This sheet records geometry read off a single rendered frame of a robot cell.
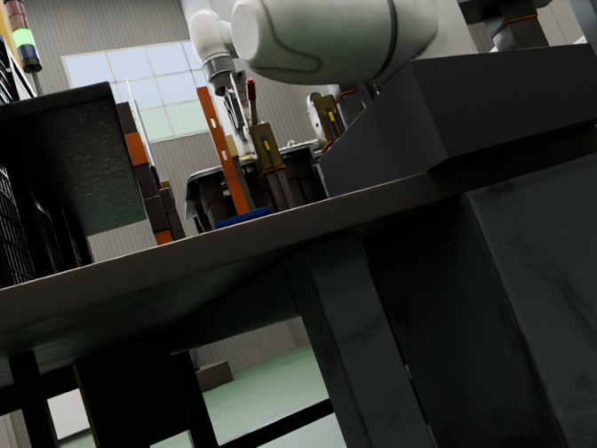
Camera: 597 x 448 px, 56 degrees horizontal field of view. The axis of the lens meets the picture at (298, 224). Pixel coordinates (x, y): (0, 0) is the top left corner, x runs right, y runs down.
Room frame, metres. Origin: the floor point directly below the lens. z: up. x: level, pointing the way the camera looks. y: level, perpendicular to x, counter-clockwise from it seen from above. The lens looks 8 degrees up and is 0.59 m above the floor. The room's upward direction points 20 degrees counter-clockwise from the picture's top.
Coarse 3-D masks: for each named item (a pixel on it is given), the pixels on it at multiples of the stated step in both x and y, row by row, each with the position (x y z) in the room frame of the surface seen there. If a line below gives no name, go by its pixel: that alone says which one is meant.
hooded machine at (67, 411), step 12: (60, 396) 6.67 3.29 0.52; (72, 396) 6.72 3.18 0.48; (60, 408) 6.65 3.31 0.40; (72, 408) 6.71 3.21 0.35; (60, 420) 6.64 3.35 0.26; (72, 420) 6.69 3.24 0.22; (84, 420) 6.75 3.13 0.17; (60, 432) 6.62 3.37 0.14; (72, 432) 6.67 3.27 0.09; (84, 432) 6.77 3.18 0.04; (60, 444) 6.64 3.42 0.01
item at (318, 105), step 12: (324, 96) 1.38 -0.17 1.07; (312, 108) 1.40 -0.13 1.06; (324, 108) 1.38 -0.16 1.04; (336, 108) 1.39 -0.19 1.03; (312, 120) 1.43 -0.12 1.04; (324, 120) 1.38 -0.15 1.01; (336, 120) 1.38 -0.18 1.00; (324, 132) 1.38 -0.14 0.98; (336, 132) 1.38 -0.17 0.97; (324, 144) 1.41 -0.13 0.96
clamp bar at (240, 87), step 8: (232, 72) 1.39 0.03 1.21; (240, 72) 1.39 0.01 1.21; (232, 80) 1.40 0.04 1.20; (240, 80) 1.39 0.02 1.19; (240, 88) 1.40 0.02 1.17; (240, 96) 1.40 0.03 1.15; (240, 104) 1.40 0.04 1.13; (248, 104) 1.40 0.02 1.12; (248, 112) 1.41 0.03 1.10; (248, 120) 1.41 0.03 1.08
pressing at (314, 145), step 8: (304, 144) 1.49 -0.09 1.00; (312, 144) 1.50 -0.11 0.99; (280, 152) 1.47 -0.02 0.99; (288, 152) 1.52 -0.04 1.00; (296, 152) 1.55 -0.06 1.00; (304, 152) 1.58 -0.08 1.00; (312, 152) 1.61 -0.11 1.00; (320, 152) 1.64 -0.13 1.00; (240, 160) 1.45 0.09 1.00; (248, 160) 1.45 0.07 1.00; (312, 160) 1.70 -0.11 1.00; (216, 168) 1.43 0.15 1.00; (248, 168) 1.54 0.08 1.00; (192, 176) 1.42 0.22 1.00; (200, 176) 1.42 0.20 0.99; (208, 176) 1.48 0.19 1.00; (216, 176) 1.50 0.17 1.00; (224, 176) 1.53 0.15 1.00; (192, 184) 1.50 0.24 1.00; (224, 184) 1.62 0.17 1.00; (192, 192) 1.58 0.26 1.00
